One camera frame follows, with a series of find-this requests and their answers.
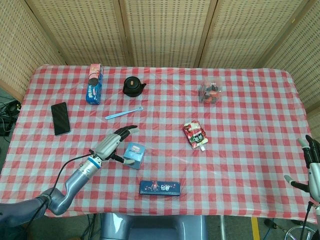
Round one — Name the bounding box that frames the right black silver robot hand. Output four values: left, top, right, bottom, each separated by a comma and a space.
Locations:
284, 134, 320, 203

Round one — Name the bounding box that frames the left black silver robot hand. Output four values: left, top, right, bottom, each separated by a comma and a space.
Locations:
92, 124, 140, 166

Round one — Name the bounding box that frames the light blue cardboard box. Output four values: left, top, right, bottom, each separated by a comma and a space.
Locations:
123, 142, 147, 170

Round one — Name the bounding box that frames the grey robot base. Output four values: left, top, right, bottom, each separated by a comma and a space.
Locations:
99, 212, 208, 240

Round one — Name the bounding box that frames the blue cookie package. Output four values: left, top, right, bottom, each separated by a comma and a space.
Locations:
85, 63, 105, 106

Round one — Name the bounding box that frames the dark blue long box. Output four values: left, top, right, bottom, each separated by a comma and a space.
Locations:
138, 180, 182, 197

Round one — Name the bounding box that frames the red checkered tablecloth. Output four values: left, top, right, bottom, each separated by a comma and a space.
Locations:
0, 63, 317, 222

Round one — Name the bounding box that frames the clear plastic candy container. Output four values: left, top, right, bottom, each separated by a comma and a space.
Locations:
198, 76, 222, 104

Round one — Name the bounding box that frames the light blue toothbrush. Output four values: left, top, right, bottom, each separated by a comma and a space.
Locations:
104, 105, 144, 120

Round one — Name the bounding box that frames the black smartphone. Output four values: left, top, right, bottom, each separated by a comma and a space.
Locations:
50, 101, 72, 137

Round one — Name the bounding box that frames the black teapot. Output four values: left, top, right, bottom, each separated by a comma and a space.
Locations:
122, 76, 147, 98

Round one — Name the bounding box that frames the yellow floor tape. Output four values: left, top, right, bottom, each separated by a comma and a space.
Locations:
250, 216, 261, 240

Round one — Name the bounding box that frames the red drink pouch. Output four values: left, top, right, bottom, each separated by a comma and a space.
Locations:
182, 120, 209, 152

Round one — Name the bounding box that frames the white table leg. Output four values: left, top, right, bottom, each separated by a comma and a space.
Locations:
219, 215, 227, 240

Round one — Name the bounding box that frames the woven folding screen panel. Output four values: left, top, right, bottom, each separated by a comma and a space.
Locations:
117, 0, 218, 68
0, 0, 65, 102
198, 0, 316, 69
23, 0, 132, 68
259, 0, 320, 141

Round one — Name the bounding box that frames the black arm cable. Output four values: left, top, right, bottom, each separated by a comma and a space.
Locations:
24, 149, 97, 233

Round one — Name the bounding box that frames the metal stool ring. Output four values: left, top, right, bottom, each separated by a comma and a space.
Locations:
284, 224, 315, 240

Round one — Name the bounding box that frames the black floor cable bundle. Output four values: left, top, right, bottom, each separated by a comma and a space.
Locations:
0, 94, 23, 138

